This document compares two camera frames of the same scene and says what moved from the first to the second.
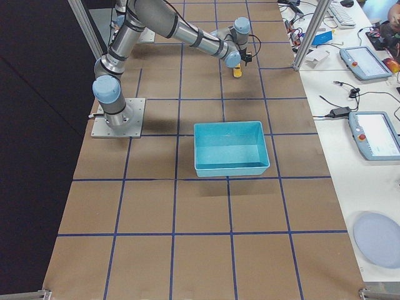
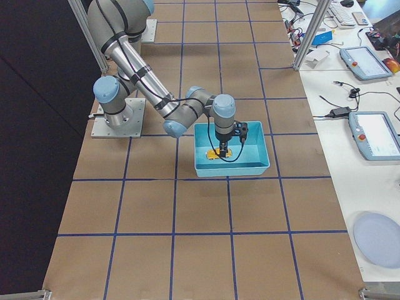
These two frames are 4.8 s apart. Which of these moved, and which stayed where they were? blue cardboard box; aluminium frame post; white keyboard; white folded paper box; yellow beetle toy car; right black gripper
Moved: yellow beetle toy car; right black gripper
Stayed: aluminium frame post; white folded paper box; white keyboard; blue cardboard box
